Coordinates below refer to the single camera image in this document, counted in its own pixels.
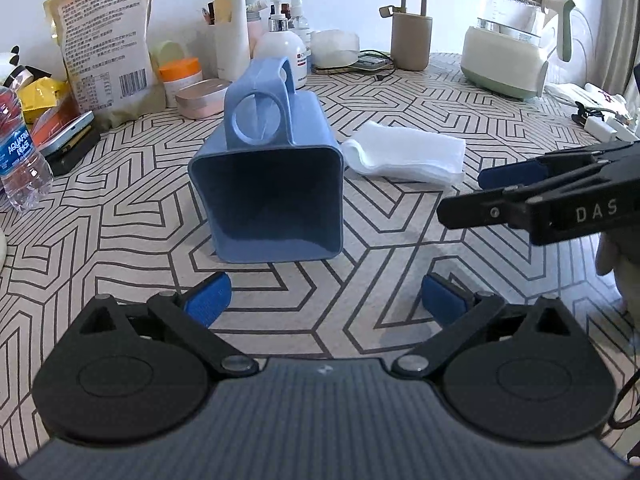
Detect geometric patterned tablecloth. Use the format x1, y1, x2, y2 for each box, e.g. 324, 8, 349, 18
0, 51, 640, 411

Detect white translucent dome container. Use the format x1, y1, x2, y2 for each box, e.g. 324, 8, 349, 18
309, 29, 361, 69

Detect beige curtain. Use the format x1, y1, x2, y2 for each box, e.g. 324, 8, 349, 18
594, 0, 640, 107

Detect grey flat device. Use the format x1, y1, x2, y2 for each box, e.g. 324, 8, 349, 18
349, 54, 394, 72

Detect blue labelled water bottle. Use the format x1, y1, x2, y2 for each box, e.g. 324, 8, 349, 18
0, 84, 54, 213

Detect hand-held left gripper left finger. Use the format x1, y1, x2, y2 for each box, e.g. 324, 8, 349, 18
75, 271, 259, 380

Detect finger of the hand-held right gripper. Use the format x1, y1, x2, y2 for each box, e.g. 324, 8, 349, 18
476, 140, 640, 192
436, 162, 609, 231

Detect panda plush toy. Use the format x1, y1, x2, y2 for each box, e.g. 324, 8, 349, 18
0, 45, 37, 92

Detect pink flat case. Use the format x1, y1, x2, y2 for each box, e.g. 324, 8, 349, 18
174, 78, 234, 120

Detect pink bottle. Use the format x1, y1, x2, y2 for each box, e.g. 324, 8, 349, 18
244, 0, 264, 57

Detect glass kettle on green base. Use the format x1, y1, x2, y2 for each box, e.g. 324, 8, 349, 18
459, 0, 575, 100

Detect orange lidded jar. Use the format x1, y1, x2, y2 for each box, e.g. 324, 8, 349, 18
158, 57, 204, 109

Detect black flat box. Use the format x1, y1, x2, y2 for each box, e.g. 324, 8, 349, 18
47, 127, 101, 177

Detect white pump bottle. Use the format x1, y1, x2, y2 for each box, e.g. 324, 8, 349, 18
253, 0, 306, 89

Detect yellow packet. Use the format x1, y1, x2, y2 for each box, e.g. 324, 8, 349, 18
19, 77, 69, 124

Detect beige flask with loop handle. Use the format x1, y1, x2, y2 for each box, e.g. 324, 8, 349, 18
378, 0, 434, 72

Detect tan printed food bag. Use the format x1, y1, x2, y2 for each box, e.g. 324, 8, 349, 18
42, 0, 169, 129

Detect clear spray bottle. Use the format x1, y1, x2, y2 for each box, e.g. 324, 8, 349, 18
288, 0, 312, 62

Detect white textured cloth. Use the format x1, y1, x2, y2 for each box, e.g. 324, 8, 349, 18
340, 120, 467, 190

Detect tall white tube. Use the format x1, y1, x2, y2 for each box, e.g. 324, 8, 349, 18
213, 0, 251, 81

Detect white charger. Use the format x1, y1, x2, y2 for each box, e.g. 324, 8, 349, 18
581, 116, 619, 139

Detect blue plastic container with handle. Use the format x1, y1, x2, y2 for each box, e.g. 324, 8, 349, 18
187, 56, 345, 264

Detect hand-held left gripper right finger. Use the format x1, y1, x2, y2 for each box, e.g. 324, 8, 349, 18
391, 272, 577, 379

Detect green lidded jar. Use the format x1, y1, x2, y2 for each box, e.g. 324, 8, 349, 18
149, 39, 187, 69

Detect orange flat box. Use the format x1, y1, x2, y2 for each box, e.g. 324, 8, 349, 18
31, 94, 77, 137

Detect person's right hand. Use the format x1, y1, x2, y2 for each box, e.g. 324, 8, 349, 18
596, 229, 640, 312

